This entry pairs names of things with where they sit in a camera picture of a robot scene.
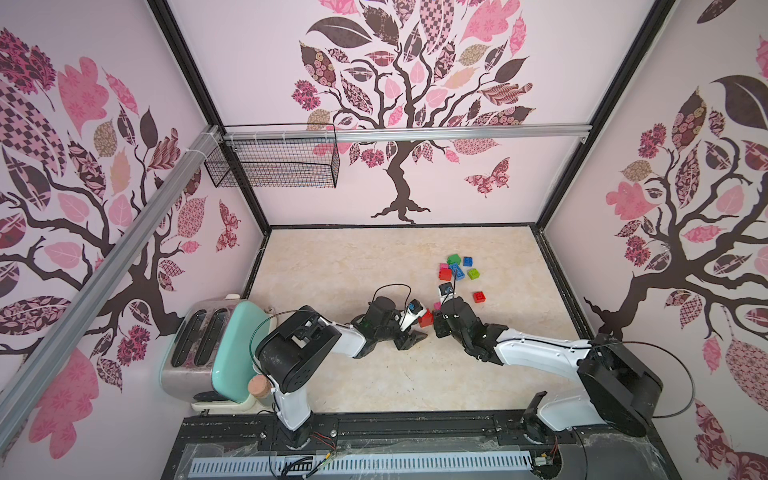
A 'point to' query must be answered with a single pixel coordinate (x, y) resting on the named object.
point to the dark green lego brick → (453, 259)
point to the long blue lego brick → (457, 271)
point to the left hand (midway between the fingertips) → (420, 331)
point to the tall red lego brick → (445, 274)
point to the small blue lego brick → (467, 261)
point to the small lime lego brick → (473, 274)
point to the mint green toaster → (209, 352)
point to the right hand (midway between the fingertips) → (436, 311)
